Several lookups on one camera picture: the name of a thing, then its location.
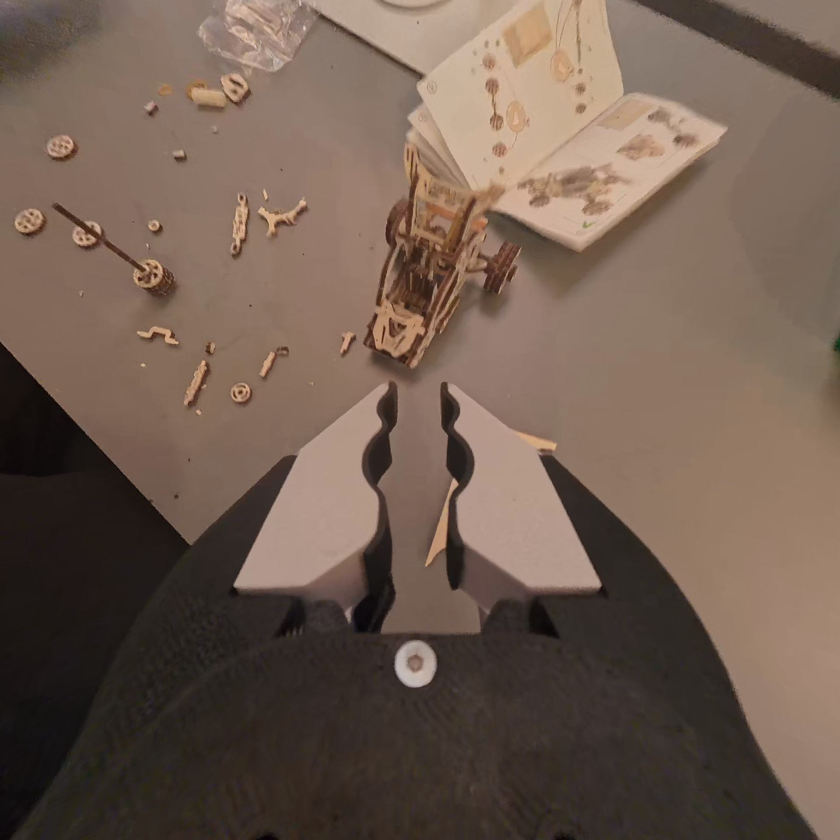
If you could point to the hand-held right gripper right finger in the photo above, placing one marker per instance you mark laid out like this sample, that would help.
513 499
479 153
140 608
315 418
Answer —
525 525

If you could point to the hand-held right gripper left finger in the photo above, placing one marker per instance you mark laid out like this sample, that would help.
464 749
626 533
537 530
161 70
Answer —
308 525

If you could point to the plywood scrap sheet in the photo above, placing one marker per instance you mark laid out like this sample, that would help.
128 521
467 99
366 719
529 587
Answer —
441 531

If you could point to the small spoked wooden disc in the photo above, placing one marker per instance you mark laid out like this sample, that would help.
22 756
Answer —
241 392
82 237
29 222
61 147

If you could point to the wooden wheel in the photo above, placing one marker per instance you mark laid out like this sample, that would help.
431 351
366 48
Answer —
154 277

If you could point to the slotted wooden link bar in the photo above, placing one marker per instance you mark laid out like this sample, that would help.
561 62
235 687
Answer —
239 223

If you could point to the wooden model buggy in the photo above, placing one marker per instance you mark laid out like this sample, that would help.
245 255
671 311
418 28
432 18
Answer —
420 275

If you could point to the wooden peg part dark tip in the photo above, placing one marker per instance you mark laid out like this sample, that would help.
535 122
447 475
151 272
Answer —
269 364

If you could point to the zigzag wooden part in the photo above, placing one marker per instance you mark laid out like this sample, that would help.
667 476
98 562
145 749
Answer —
157 336

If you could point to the person's black-clothed body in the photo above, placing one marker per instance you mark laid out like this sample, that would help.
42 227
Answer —
65 590

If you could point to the branch-shaped plywood scrap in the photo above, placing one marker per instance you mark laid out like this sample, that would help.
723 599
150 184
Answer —
279 216

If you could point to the small cream cylinder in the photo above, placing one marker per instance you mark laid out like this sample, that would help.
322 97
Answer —
207 97

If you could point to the oval wooden part with holes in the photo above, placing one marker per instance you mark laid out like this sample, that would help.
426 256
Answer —
235 88

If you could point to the assembly instruction booklet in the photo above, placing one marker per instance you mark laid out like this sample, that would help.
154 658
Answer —
558 79

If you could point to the clear plastic bag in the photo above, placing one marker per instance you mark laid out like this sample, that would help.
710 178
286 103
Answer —
256 33

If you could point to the small wooden bracket part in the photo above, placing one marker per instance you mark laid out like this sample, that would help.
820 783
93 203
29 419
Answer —
347 342

